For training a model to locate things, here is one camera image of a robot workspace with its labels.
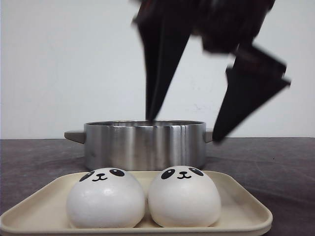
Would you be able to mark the beige rectangular plastic tray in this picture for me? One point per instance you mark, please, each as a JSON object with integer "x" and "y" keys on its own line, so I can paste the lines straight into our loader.
{"x": 44, "y": 212}

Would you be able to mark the panda bun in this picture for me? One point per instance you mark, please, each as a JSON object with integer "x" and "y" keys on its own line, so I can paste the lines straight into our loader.
{"x": 106, "y": 198}
{"x": 183, "y": 196}

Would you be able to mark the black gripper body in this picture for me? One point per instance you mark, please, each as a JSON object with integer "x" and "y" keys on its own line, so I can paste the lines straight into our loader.
{"x": 225, "y": 26}

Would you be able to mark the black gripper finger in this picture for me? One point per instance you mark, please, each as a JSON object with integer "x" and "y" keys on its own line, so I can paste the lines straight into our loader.
{"x": 164, "y": 44}
{"x": 250, "y": 84}

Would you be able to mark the stainless steel steamer pot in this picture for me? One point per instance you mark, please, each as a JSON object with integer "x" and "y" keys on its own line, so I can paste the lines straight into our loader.
{"x": 138, "y": 145}

